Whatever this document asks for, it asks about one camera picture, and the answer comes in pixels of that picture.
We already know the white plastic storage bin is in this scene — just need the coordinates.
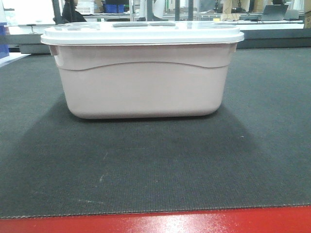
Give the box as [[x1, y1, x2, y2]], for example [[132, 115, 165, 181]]
[[50, 44, 236, 119]]

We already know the white bin lid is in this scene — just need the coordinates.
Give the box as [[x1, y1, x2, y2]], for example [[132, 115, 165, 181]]
[[41, 21, 244, 46]]

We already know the dark grey table mat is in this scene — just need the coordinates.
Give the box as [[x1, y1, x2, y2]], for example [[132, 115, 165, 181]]
[[0, 48, 311, 218]]

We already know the blue crate in background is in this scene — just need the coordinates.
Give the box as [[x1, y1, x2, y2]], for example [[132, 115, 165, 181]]
[[103, 3, 124, 14]]

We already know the person in dark clothes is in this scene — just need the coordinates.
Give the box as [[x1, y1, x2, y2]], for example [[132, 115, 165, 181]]
[[52, 0, 86, 24]]

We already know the grey laptop in background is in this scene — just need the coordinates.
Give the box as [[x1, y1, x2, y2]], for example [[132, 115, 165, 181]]
[[260, 5, 288, 21]]

